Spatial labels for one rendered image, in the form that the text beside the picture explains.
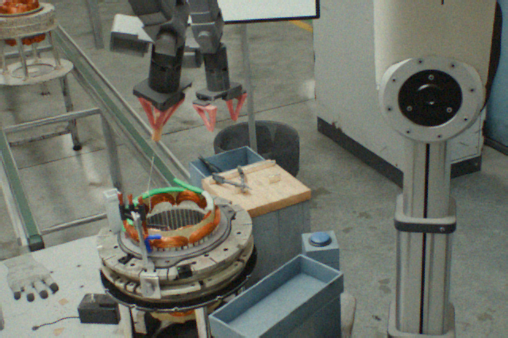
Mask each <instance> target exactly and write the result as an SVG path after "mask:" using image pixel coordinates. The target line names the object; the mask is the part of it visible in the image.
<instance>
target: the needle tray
mask: <svg viewBox="0 0 508 338"><path fill-rule="evenodd" d="M343 292H344V279H343V273H341V272H339V271H336V270H334V269H332V268H331V267H327V266H326V265H324V264H321V263H319V262H318V261H317V260H314V259H311V258H309V257H307V256H305V255H302V254H298V255H297V256H295V257H294V258H293V259H291V260H289V261H288V263H286V264H284V265H283V266H282V267H280V268H279V269H278V270H276V271H274V272H273V273H271V274H270V275H269V276H267V277H266V278H264V279H263V280H261V281H260V282H258V283H257V284H256V285H254V286H251V287H250V288H248V289H247V290H246V291H244V292H243V293H241V294H240V295H238V296H237V297H235V298H234V299H233V300H231V301H230V302H228V303H226V304H225V305H223V306H222V307H221V308H219V310H218V311H216V312H215V313H213V314H211V315H210V328H211V335H212V336H214V337H216V338H315V333H314V315H315V314H316V313H318V312H319V311H321V309H322V308H323V307H325V306H326V305H328V304H329V303H330V302H331V301H332V300H333V299H335V298H336V297H338V296H339V295H340V294H342V293H343Z"/></svg>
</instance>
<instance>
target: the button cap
mask: <svg viewBox="0 0 508 338"><path fill-rule="evenodd" d="M310 240H311V242H312V243H314V244H325V243H327V242H329V235H328V234H327V233H325V232H316V233H314V234H312V235H311V237H310Z"/></svg>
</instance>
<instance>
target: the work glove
mask: <svg viewBox="0 0 508 338"><path fill-rule="evenodd" d="M4 264H5V265H6V267H7V268H8V270H10V271H8V274H7V276H6V278H7V282H8V284H9V286H10V287H11V289H12V290H13V293H14V299H15V300H16V301H18V300H20V299H21V292H22V291H25V294H26V299H27V302H33V301H34V299H35V297H34V293H33V287H35V288H36V290H37V292H38V294H39V295H40V298H41V299H43V300H45V299H48V296H49V294H48V291H47V289H46V287H45V285H44V284H45V283H47V284H48V286H49V287H50V288H51V290H52V291H54V292H56V291H58V290H59V286H58V285H57V283H56V282H55V280H54V279H53V278H52V277H51V275H50V273H49V271H48V270H47V268H46V266H45V265H43V264H41V263H38V262H36V261H35V260H34V258H33V256H32V254H25V255H20V256H18V257H16V258H14V259H10V260H7V261H5V262H4Z"/></svg>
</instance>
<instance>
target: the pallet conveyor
mask: <svg viewBox="0 0 508 338"><path fill-rule="evenodd" d="M57 28H58V29H59V30H60V31H61V33H62V34H63V35H64V36H65V37H66V39H67V40H68V41H69V43H70V44H71V45H72V46H73V48H74V49H75V50H76V51H77V52H78V53H79V54H80V55H81V56H82V58H83V59H84V60H86V61H87V63H88V64H89V65H90V66H91V68H92V69H93V70H94V71H95V72H96V74H97V76H98V77H99V78H100V79H101V80H102V81H103V82H104V83H105V85H106V86H107V87H108V88H109V90H110V91H111V92H112V93H113V94H114V96H115V97H116V98H117V100H118V101H120V102H121V103H122V104H123V106H124V107H125V108H126V109H127V110H128V111H129V112H130V113H131V114H132V117H133V118H134V119H135V120H136V122H137V123H138V124H139V125H140V126H141V128H142V129H143V130H144V131H145V132H146V133H147V134H148V135H149V137H150V138H151V139H152V130H151V129H150V128H149V127H148V126H147V125H146V124H145V123H144V122H143V120H142V119H141V118H140V117H139V116H138V114H137V112H136V111H135V110H134V109H133V108H132V106H131V105H130V104H129V103H128V102H127V101H126V100H125V99H124V98H123V97H122V96H121V94H120V93H118V92H117V91H116V90H115V88H114V87H113V86H112V85H111V84H110V82H109V81H108V80H107V79H106V78H105V77H104V75H103V74H102V73H101V72H100V70H99V69H98V68H97V67H96V66H95V65H94V63H93V62H92V61H91V60H90V59H89V58H88V56H87V55H86V54H84V53H83V52H82V50H81V49H80V48H79V47H78V46H77V45H76V43H75V42H74V41H73V40H72V39H71V37H70V36H69V35H68V34H67V33H66V31H65V30H64V29H63V28H62V27H61V26H60V24H59V25H58V26H57ZM54 30H55V29H54ZM55 35H56V43H57V47H58V51H59V55H60V59H62V60H68V61H70V62H72V63H73V69H72V70H71V73H72V74H73V75H74V76H75V79H76V80H77V82H78V83H79V85H80V86H82V87H83V89H84V90H85V91H86V93H87V94H88V95H89V97H90V98H91V100H92V101H93V102H94V104H95V105H96V106H94V107H90V108H86V109H78V110H75V111H74V110H73V105H72V101H71V94H70V90H69V86H68V81H67V75H64V76H62V77H60V86H61V90H62V95H63V101H64V105H65V110H66V113H60V114H57V115H52V116H49V117H41V118H37V119H33V120H30V121H23V122H19V123H15V125H7V126H4V127H2V123H1V121H0V187H1V189H2V194H3V197H4V200H5V203H6V208H8V211H9V215H10V220H11V222H12V225H13V230H14V233H15V236H16V238H17V243H18V247H19V249H20V252H21V255H25V254H30V252H35V251H38V250H42V249H45V248H46V247H45V244H44V239H43V236H44V235H48V234H51V233H54V232H59V231H62V230H65V229H70V228H74V227H78V226H80V225H86V224H89V223H92V222H96V221H100V220H104V219H106V218H107V213H106V211H105V212H101V213H96V214H93V215H90V216H86V217H81V218H78V219H74V220H71V221H65V222H63V223H59V224H56V225H51V226H48V227H44V228H42V229H39V226H38V224H37V220H36V218H35V215H34V213H33V208H32V206H31V204H30V201H29V197H28V195H27V193H26V190H25V187H24V184H23V182H22V179H21V176H20V173H19V170H18V168H17V164H16V161H15V158H14V157H13V153H12V150H11V148H10V147H13V146H16V145H20V144H27V143H30V142H33V141H38V140H44V139H48V138H52V137H56V136H62V135H66V134H69V133H70V134H71V141H72V143H73V145H72V146H73V148H72V149H73V150H74V151H78V150H81V149H83V146H82V145H80V143H81V142H80V138H79V134H78V130H77V126H76V122H75V119H76V118H78V117H85V116H90V115H93V114H97V113H100V119H101V123H102V131H103V136H104V141H105V146H106V153H107V158H108V162H109V168H110V176H111V180H112V185H113V189H115V188H117V190H118V191H119V192H121V193H123V202H124V203H125V207H127V201H126V197H125V188H124V184H123V179H122V174H121V166H120V160H119V156H118V151H117V147H116V142H115V138H114V131H115V133H117V134H118V135H119V137H120V138H121V139H122V141H123V142H124V143H125V145H126V147H127V148H128V149H129V150H130V151H131V153H132V154H133V156H134V157H135V158H136V160H137V161H138V163H139V164H140V166H141V167H142V168H143V170H144V171H145V173H146V174H147V176H148V177H149V175H150V171H151V166H152V171H151V176H150V179H151V180H152V182H153V183H154V185H155V186H156V188H166V187H182V186H180V185H179V184H177V183H175V182H174V179H175V178H176V176H175V175H174V174H173V173H172V171H171V170H170V169H169V168H168V166H167V165H166V164H165V162H164V161H163V160H162V159H161V157H160V156H159V155H157V154H156V152H155V151H154V155H153V148H152V147H151V146H150V145H149V143H148V142H147V141H146V140H145V138H143V136H142V135H141V134H140V133H139V132H138V130H137V129H136V128H135V127H134V125H133V124H132V123H131V121H130V120H129V119H128V118H127V117H126V115H125V114H124V113H123V111H122V110H121V109H120V107H119V106H117V105H116V104H115V102H114V101H113V100H112V99H111V97H110V96H109V95H108V94H107V93H106V92H105V91H104V89H103V88H102V87H101V86H100V84H99V83H98V82H97V81H96V79H95V78H94V77H93V75H92V74H91V73H90V72H89V70H88V69H87V68H86V67H85V65H84V64H82V63H81V61H80V60H79V59H78V58H77V56H76V55H75V54H74V53H73V51H72V50H71V49H70V48H69V47H68V46H67V45H66V43H65V42H64V41H63V40H62V37H61V36H60V35H59V34H58V32H57V31H56V30H55ZM45 38H46V40H47V42H48V43H49V44H50V45H48V46H44V47H39V46H38V43H36V46H37V52H38V56H39V59H41V57H40V53H42V52H50V51H53V49H52V42H50V37H49V33H48V31H47V32H46V33H45ZM64 121H67V122H68V123H67V125H66V126H65V127H64V129H61V130H58V131H54V132H50V133H44V134H39V135H35V136H29V137H26V138H21V139H18V140H11V141H7V139H6V135H5V134H9V133H16V132H20V131H24V130H27V129H34V128H38V127H41V126H46V125H53V124H56V123H60V122H64ZM156 145H157V146H158V148H160V149H161V150H162V151H163V153H164V154H165V155H166V156H167V157H168V158H169V160H170V161H171V163H172V164H173V165H174V166H175V167H176V169H177V170H178V171H179V172H180V174H181V175H182V176H183V177H184V178H185V179H186V180H187V181H188V182H189V184H190V185H191V176H190V174H189V173H188V172H187V170H186V169H185V168H184V167H183V166H182V164H181V163H180V162H179V161H178V160H177V159H176V157H175V156H174V155H173V154H172V153H171V151H170V150H169V149H168V148H167V147H166V145H165V144H164V143H163V142H162V141H161V140H160V141H157V142H156ZM152 156H153V162H152ZM183 188H184V187H183Z"/></svg>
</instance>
